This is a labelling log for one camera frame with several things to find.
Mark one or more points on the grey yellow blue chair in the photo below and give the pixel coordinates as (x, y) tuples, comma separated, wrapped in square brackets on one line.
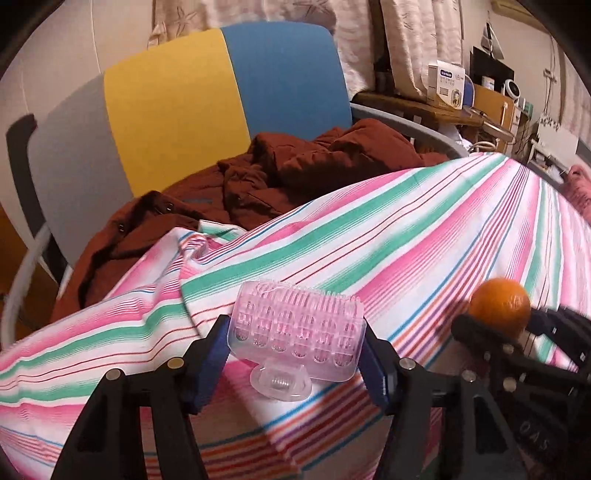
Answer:
[(171, 106)]

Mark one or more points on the black box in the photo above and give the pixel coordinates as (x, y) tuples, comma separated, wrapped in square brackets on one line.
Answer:
[(491, 64)]

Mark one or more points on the orange mandarin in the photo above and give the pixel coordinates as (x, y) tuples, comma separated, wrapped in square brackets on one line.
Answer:
[(501, 304)]

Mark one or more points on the wooden side shelf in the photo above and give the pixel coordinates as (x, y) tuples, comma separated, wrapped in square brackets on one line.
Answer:
[(415, 108)]

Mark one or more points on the blue container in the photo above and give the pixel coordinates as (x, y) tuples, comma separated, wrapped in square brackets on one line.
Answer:
[(468, 92)]

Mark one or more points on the white round device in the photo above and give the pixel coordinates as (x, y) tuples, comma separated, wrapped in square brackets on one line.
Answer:
[(513, 88)]

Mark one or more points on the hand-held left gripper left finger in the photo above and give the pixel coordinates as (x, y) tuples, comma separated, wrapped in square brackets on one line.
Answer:
[(210, 364)]

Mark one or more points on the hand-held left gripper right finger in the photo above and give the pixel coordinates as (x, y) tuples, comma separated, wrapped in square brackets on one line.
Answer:
[(374, 369)]

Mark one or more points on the white appliance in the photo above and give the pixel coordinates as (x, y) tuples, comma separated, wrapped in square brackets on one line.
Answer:
[(556, 138)]

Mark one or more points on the light wooden box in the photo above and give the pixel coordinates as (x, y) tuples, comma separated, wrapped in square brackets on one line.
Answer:
[(491, 108)]

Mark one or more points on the white printed box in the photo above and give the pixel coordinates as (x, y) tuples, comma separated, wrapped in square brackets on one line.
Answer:
[(445, 85)]

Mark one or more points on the striped tablecloth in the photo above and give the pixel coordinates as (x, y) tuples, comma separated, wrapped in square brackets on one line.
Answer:
[(369, 240)]

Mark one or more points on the black rolled mat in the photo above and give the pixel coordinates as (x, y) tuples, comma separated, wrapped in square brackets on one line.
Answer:
[(27, 184)]

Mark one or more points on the pink fluffy cloth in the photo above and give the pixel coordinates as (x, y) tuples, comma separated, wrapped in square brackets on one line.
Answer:
[(579, 189)]

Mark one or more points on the beige patterned curtain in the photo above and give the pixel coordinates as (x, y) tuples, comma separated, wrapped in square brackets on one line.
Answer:
[(406, 37)]

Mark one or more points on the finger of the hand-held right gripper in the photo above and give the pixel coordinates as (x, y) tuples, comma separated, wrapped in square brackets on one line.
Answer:
[(475, 330), (558, 327)]

